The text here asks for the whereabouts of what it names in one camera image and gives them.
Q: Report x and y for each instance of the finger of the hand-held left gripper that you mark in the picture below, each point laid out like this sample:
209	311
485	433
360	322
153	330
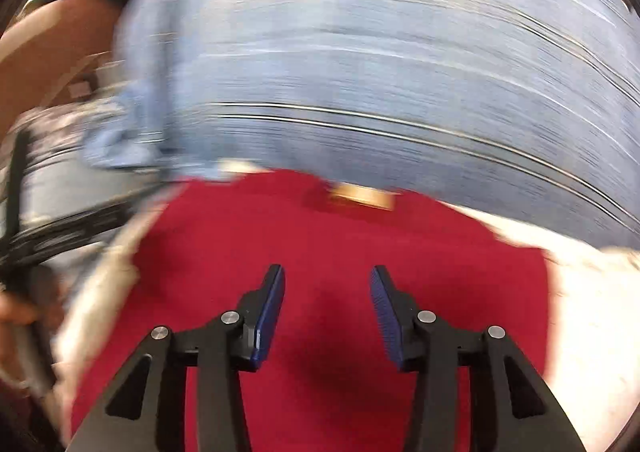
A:
75	229

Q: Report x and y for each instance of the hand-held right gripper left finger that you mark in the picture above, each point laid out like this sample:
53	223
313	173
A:
267	322

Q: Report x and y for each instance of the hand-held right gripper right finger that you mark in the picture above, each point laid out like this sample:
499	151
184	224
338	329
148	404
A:
385	322

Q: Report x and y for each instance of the red garment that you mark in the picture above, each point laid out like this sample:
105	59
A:
310	242

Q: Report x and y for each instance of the brown wooden headboard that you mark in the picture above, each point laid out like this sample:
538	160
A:
40	67

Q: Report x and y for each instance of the cream printed blanket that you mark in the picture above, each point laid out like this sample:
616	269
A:
590	322

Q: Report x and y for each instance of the blue striped pillow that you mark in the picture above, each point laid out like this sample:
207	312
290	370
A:
375	82

